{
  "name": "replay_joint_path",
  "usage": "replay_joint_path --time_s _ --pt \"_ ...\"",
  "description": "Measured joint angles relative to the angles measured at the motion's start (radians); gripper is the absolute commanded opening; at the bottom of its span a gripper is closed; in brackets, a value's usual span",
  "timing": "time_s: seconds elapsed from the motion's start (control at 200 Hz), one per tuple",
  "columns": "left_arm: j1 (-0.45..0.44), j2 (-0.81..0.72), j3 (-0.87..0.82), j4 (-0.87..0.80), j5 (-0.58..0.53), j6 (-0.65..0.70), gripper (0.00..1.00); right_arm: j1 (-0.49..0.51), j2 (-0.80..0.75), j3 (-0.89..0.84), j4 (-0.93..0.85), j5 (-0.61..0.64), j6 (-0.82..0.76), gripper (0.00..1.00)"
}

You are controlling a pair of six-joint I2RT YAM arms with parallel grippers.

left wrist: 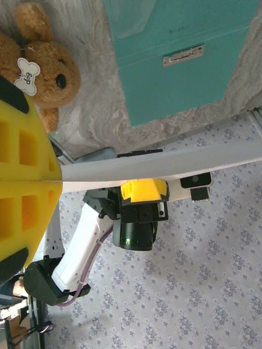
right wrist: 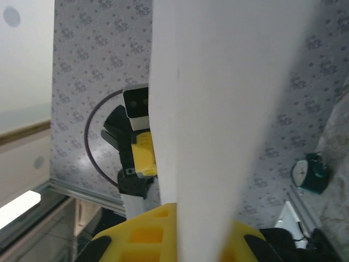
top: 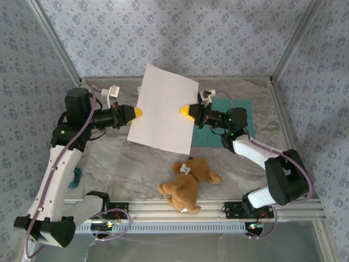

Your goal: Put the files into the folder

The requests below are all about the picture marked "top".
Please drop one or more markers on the teal mat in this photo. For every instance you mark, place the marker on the teal mat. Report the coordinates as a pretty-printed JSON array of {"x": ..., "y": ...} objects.
[{"x": 207, "y": 137}]

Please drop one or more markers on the teal small object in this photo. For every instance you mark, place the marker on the teal small object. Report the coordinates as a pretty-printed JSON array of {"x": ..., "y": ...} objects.
[{"x": 75, "y": 180}]

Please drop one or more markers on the brown teddy bear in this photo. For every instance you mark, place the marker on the brown teddy bear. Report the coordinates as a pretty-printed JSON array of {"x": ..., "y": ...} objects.
[{"x": 185, "y": 185}]

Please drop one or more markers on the small circuit board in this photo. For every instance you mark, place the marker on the small circuit board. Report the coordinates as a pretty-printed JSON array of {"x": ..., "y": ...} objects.
[
  {"x": 255, "y": 226},
  {"x": 105, "y": 225}
]

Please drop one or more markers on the grey metal panel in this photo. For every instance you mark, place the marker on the grey metal panel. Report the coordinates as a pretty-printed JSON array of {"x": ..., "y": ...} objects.
[{"x": 191, "y": 248}]

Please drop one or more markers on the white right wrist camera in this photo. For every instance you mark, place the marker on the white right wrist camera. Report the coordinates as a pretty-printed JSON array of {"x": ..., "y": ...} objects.
[{"x": 204, "y": 96}]

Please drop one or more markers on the aluminium side rail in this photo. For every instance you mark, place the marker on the aluminium side rail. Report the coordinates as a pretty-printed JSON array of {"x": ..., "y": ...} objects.
[{"x": 284, "y": 122}]

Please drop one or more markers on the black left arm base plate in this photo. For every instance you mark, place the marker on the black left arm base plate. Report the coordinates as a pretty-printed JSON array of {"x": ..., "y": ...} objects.
[{"x": 120, "y": 207}]

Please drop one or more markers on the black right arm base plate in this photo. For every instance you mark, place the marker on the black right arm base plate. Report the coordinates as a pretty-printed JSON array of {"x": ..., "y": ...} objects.
[{"x": 231, "y": 210}]

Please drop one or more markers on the aluminium frame post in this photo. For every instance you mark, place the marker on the aluminium frame post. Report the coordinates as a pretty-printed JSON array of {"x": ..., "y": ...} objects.
[
  {"x": 295, "y": 41},
  {"x": 56, "y": 41}
]

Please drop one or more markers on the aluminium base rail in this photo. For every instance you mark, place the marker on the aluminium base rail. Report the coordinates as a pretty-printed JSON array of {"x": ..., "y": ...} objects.
[{"x": 152, "y": 210}]

